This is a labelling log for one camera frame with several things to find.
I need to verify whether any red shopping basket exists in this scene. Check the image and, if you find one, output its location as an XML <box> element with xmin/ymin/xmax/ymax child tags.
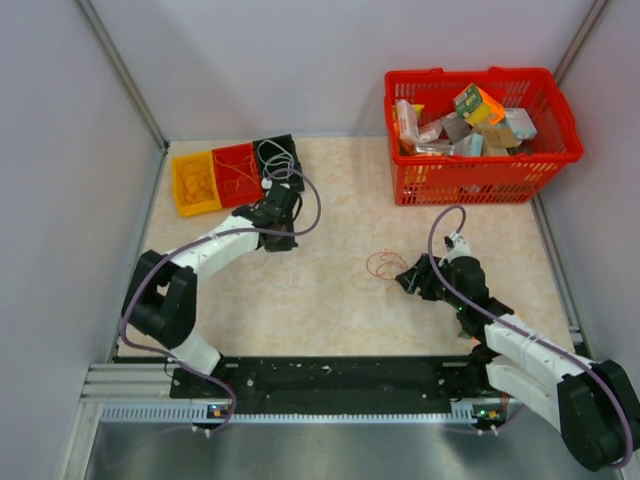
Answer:
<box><xmin>383</xmin><ymin>67</ymin><xmax>584</xmax><ymax>206</ymax></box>

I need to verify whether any green yellow carton in basket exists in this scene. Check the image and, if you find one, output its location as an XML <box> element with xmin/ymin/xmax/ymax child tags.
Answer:
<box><xmin>453</xmin><ymin>83</ymin><xmax>505</xmax><ymax>127</ymax></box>

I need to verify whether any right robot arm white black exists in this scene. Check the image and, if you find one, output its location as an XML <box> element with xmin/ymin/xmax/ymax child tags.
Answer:
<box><xmin>395</xmin><ymin>255</ymin><xmax>639</xmax><ymax>471</ymax></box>

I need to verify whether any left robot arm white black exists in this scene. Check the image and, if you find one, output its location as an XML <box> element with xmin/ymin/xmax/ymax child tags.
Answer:
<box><xmin>122</xmin><ymin>185</ymin><xmax>302</xmax><ymax>397</ymax></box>

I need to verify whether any yellow plastic bin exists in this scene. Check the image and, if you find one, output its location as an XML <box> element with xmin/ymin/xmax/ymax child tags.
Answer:
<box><xmin>171</xmin><ymin>150</ymin><xmax>222</xmax><ymax>217</ymax></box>

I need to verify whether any grey slotted cable duct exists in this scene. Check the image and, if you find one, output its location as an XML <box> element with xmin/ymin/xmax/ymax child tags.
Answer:
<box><xmin>101</xmin><ymin>403</ymin><xmax>506</xmax><ymax>425</ymax></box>

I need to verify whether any pink white packet in basket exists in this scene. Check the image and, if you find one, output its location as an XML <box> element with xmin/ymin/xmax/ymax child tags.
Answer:
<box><xmin>395</xmin><ymin>99</ymin><xmax>419</xmax><ymax>145</ymax></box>

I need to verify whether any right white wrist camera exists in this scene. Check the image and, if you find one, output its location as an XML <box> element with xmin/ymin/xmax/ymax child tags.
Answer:
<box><xmin>444</xmin><ymin>232</ymin><xmax>472</xmax><ymax>262</ymax></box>

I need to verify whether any brown cardboard box in basket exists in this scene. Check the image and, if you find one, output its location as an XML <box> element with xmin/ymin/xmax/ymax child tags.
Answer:
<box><xmin>472</xmin><ymin>124</ymin><xmax>521</xmax><ymax>157</ymax></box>

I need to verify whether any black plastic bin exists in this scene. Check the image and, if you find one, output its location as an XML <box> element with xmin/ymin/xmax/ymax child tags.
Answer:
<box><xmin>252</xmin><ymin>134</ymin><xmax>305</xmax><ymax>193</ymax></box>

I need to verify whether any white cable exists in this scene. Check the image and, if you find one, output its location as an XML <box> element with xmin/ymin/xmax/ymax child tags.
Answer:
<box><xmin>257</xmin><ymin>139</ymin><xmax>296</xmax><ymax>189</ymax></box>
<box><xmin>277</xmin><ymin>249</ymin><xmax>299</xmax><ymax>294</ymax></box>

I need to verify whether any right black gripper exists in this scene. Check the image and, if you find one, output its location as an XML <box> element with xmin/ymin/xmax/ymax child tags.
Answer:
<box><xmin>396</xmin><ymin>253</ymin><xmax>466</xmax><ymax>310</ymax></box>

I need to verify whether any light blue box in basket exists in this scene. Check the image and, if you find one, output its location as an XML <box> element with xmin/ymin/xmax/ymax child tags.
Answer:
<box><xmin>504</xmin><ymin>108</ymin><xmax>538</xmax><ymax>141</ymax></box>

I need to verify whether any red plastic bin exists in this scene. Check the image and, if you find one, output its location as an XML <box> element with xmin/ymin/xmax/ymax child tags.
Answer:
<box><xmin>212</xmin><ymin>143</ymin><xmax>263</xmax><ymax>208</ymax></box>

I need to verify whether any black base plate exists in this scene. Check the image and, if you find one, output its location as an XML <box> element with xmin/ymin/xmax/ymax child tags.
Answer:
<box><xmin>170</xmin><ymin>356</ymin><xmax>507</xmax><ymax>415</ymax></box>

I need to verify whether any green orange carton on table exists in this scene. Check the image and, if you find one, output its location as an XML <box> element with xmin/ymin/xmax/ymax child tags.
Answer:
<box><xmin>457</xmin><ymin>330</ymin><xmax>476</xmax><ymax>341</ymax></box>

